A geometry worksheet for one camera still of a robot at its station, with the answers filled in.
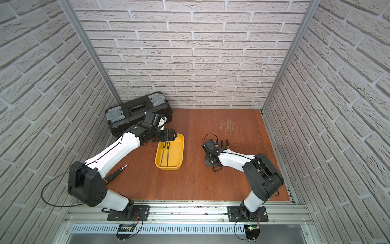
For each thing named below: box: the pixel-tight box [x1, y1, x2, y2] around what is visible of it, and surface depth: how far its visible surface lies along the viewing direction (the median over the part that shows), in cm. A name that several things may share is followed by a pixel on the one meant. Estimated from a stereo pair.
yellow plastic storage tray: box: [154, 132, 185, 171], surface depth 96 cm
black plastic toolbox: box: [105, 91, 173, 138], surface depth 97 cm
